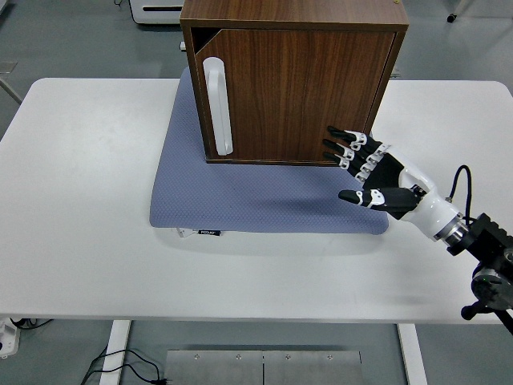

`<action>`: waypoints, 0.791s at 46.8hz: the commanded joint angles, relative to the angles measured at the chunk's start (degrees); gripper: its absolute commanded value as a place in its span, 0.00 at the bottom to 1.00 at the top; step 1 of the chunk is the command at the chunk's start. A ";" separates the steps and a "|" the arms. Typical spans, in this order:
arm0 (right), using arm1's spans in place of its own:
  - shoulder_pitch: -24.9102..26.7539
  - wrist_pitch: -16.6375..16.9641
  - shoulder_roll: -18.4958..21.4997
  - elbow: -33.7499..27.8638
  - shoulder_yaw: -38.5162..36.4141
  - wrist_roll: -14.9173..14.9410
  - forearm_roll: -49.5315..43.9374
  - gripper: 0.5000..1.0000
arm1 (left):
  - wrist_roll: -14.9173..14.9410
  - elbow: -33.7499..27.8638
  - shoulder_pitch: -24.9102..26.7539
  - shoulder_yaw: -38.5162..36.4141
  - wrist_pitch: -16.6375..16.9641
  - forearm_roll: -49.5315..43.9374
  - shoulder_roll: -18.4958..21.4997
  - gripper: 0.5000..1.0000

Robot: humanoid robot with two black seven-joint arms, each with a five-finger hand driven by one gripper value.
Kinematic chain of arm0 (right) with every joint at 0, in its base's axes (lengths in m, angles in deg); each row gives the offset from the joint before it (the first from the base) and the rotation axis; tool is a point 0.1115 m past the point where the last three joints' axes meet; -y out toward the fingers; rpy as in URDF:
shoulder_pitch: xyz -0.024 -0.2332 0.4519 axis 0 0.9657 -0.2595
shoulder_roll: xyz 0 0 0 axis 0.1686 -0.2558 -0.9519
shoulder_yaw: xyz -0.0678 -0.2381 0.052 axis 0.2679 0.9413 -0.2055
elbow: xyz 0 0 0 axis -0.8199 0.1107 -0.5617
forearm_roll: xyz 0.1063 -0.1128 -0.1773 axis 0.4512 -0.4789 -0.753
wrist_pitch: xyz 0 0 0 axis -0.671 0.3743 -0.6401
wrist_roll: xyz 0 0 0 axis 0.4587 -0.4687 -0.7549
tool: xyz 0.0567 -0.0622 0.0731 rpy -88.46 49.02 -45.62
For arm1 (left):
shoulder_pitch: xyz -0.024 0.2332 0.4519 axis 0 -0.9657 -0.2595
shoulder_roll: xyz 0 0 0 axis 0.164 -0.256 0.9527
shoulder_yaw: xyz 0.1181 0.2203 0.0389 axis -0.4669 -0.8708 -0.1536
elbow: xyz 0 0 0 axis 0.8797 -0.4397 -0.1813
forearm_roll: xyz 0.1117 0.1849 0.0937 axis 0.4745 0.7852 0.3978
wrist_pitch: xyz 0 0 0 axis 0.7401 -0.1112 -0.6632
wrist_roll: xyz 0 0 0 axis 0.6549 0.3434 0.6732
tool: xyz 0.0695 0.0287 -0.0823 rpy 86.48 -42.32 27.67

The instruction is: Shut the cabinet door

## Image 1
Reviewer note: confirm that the chair leg with black caster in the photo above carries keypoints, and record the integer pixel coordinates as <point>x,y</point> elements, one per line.
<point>453,17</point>

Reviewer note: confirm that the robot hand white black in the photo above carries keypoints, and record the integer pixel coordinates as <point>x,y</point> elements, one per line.
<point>401,184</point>

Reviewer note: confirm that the brown wooden cabinet body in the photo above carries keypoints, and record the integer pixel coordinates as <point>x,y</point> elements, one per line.
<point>300,14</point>

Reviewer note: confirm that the blue-grey textured mat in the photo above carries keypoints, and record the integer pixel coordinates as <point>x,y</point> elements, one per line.
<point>240,196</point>

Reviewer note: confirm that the white table leg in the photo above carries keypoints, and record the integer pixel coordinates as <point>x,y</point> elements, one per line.
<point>413,353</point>
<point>116,349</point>

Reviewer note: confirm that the white appliance with slot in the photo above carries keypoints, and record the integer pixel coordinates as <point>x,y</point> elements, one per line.
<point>160,16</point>

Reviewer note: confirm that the white power strip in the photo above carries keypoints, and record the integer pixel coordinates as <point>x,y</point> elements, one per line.
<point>8,337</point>

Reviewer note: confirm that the grey floor hatch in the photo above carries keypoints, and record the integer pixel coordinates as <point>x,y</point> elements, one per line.
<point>7,67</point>

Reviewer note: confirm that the grey metal furniture leg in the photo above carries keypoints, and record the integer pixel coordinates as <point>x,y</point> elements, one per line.
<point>12,92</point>

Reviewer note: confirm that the grey metal plate with screws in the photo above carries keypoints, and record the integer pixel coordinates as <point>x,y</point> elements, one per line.
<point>212,369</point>
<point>312,369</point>

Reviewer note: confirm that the small white block behind cabinet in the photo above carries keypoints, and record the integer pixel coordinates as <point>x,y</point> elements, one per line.
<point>182,46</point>

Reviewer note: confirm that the brown wooden cabinet door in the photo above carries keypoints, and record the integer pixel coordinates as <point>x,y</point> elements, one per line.
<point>296,92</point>

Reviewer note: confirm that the black mat label tag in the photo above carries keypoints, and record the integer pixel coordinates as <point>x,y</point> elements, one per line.
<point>209,232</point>

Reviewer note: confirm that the white mat care tag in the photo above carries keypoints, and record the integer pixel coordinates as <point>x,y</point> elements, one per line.
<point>185,232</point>

